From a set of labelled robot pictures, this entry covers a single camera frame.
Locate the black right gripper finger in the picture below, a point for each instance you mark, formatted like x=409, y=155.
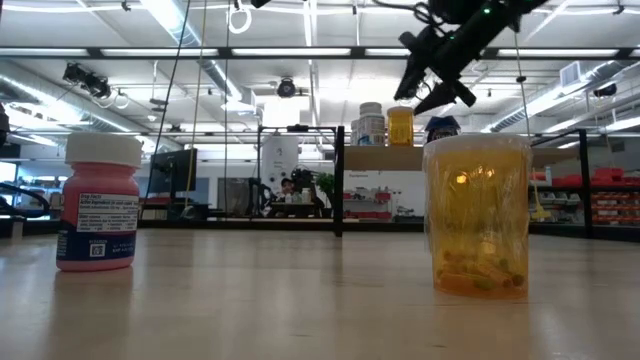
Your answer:
x=447, y=94
x=410, y=82

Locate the blue-capped medicine bottle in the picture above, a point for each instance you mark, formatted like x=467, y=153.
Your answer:
x=442, y=129

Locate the white bottle blue label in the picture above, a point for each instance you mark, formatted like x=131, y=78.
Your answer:
x=370, y=125

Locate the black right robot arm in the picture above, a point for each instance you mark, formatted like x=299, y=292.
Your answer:
x=450, y=7

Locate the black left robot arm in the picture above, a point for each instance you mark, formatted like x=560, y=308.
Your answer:
x=20, y=197

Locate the small rack with red bins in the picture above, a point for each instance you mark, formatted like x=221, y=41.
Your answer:
x=367, y=205

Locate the small background green plant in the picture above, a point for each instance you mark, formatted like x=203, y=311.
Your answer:
x=326, y=184

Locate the person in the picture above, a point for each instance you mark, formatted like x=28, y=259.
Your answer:
x=287, y=186

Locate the shelving with red bins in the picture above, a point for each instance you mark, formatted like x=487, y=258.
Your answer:
x=610, y=195

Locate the black background monitor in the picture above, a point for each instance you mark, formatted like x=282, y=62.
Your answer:
x=172, y=172

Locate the black ceiling-mounted equipment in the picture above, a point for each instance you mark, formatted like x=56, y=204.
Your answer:
x=87, y=80

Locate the pink bottle white cap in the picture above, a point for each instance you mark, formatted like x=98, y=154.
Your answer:
x=98, y=180

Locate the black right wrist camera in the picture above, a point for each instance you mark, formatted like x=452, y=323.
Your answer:
x=415, y=42

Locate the wooden shelf black metal frame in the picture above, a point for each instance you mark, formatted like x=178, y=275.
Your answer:
x=380, y=157

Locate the black metal frame stand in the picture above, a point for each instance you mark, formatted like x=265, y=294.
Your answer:
x=297, y=128

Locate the round black ceiling camera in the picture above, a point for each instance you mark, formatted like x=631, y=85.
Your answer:
x=286, y=87

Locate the silver ventilation duct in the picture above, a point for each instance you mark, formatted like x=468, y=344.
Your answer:
x=215, y=75

